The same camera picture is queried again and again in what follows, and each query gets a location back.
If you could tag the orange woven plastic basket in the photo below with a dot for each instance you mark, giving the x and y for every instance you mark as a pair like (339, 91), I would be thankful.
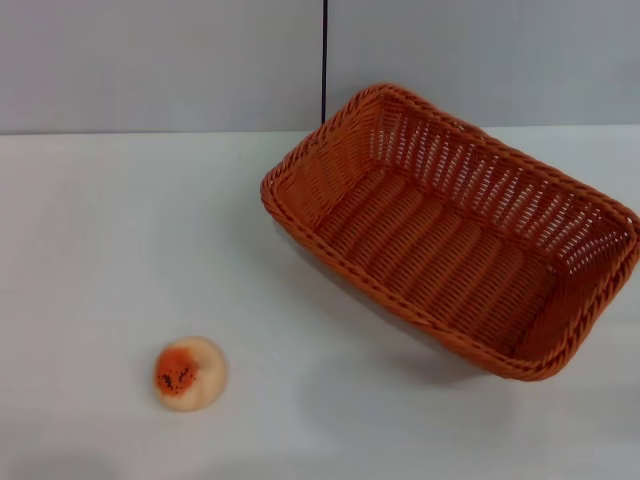
(430, 240)

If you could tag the round bread bun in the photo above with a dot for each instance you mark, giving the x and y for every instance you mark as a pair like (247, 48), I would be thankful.
(200, 375)

